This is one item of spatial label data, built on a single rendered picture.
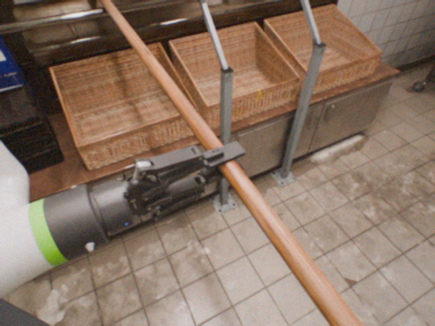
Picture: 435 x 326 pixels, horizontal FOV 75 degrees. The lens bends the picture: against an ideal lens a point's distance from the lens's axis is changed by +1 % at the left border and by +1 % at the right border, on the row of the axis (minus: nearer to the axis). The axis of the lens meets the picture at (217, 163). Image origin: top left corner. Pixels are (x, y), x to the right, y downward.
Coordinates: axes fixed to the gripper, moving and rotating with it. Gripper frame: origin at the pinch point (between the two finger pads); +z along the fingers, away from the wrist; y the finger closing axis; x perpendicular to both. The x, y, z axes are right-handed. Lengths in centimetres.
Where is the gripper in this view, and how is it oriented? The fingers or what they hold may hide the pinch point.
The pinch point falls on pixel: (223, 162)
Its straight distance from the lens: 47.7
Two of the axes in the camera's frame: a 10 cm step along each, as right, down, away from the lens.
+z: 8.8, -3.5, 3.3
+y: -0.1, 6.7, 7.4
